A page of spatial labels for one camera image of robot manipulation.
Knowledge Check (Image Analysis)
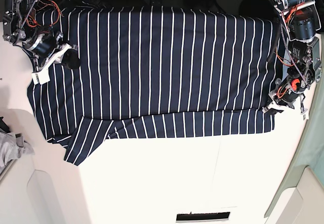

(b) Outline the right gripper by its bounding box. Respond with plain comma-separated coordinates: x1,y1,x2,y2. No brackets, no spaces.
24,30,80,69

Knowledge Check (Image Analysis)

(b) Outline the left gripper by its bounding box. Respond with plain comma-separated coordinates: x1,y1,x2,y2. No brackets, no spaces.
262,77,307,115

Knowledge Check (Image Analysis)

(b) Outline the navy white striped t-shirt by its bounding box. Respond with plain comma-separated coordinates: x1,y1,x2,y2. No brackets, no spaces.
27,7,285,165

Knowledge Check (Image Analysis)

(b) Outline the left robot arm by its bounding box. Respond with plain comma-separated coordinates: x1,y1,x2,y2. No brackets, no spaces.
263,0,322,114

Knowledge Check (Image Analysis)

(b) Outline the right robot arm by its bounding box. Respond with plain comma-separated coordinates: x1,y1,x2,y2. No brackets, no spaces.
3,0,80,71

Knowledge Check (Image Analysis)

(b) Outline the green fabric at right edge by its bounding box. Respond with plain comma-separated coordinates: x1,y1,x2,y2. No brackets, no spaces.
264,31,324,218

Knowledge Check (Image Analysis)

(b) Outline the grey cloth pile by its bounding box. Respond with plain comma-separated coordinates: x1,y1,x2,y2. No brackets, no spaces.
1,117,34,172

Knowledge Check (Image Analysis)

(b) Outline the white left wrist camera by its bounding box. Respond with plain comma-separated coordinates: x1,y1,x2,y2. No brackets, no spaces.
302,111,309,121

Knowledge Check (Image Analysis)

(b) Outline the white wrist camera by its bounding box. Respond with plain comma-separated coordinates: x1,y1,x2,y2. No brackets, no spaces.
31,69,50,85
302,111,309,121

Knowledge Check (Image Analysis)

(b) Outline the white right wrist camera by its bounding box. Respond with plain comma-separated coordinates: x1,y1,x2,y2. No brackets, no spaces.
31,69,50,85

